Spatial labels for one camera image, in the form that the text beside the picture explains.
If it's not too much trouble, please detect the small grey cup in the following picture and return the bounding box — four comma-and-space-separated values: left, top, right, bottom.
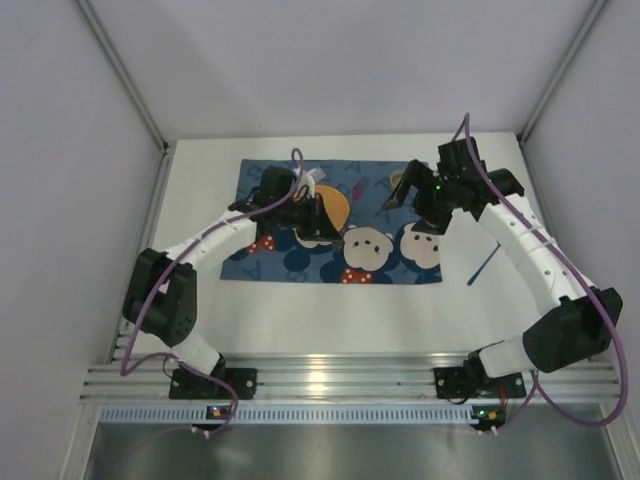
389, 170, 405, 191

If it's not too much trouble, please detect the round woven orange plate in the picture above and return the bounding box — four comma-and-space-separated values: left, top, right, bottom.
315, 184, 351, 231

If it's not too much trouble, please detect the blue cartoon placemat cloth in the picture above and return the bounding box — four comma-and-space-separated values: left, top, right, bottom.
220, 160, 442, 285

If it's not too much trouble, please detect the blue spoon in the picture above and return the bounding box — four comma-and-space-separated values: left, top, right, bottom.
466, 243, 501, 287

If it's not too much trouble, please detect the purple fork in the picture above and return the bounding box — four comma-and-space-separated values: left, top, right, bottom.
351, 177, 368, 202

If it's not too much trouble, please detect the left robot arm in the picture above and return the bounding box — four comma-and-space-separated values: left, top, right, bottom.
121, 194, 343, 377

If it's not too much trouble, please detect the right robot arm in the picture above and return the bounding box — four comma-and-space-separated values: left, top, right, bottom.
383, 160, 623, 383

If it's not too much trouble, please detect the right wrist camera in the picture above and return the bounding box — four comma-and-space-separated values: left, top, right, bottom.
437, 139, 478, 180

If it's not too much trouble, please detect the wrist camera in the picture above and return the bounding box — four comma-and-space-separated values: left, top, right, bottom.
255, 166, 296, 206
437, 139, 478, 180

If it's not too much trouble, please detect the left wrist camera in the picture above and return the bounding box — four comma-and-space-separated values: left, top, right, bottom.
255, 166, 296, 206

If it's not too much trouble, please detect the aluminium front rail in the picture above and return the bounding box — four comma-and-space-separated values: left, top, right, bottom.
80, 353, 620, 403

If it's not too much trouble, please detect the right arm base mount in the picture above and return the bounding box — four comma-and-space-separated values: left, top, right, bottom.
433, 367, 527, 404

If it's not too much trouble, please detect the left aluminium frame post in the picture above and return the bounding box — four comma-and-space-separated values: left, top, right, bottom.
74, 0, 174, 151

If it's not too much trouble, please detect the aluminium frame post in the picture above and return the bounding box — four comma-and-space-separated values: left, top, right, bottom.
74, 0, 174, 151
517, 0, 614, 146

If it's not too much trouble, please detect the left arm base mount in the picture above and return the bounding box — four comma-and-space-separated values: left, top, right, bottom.
167, 364, 259, 401

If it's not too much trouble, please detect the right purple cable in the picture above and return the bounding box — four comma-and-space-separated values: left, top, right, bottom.
452, 112, 629, 434

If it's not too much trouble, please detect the purple cable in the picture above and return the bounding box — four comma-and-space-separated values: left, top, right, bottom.
120, 147, 316, 436
452, 112, 629, 434

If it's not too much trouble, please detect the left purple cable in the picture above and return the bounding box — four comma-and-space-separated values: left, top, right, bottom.
120, 147, 316, 436

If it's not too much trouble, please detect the right aluminium frame post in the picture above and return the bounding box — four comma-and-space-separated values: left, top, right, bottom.
517, 0, 614, 146

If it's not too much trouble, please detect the slotted cable duct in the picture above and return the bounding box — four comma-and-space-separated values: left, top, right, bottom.
100, 403, 505, 425

